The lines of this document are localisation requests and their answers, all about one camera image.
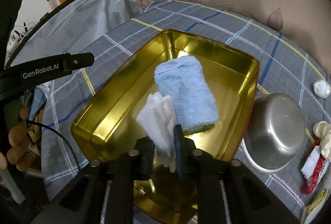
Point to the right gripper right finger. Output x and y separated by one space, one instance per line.
209 175

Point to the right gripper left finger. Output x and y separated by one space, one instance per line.
134 165

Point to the white sock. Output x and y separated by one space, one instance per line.
158 119

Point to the red and white cloth bag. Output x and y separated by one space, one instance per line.
313 169

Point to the yellow-edged white dishcloth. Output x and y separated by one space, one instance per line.
318 203

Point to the left hand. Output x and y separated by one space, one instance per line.
18 154

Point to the translucent plastic cover sheet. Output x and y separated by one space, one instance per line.
73 27

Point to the gold metal tin box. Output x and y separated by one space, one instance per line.
105 128

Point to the light blue folded towel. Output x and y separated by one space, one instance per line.
182 79

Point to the steel bowl upside down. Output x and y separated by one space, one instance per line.
275 132

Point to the grey plaid tablecloth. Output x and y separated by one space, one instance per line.
284 67

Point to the cream rubber glove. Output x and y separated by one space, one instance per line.
322 131

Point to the small white crumpled wad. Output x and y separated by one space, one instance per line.
322 88

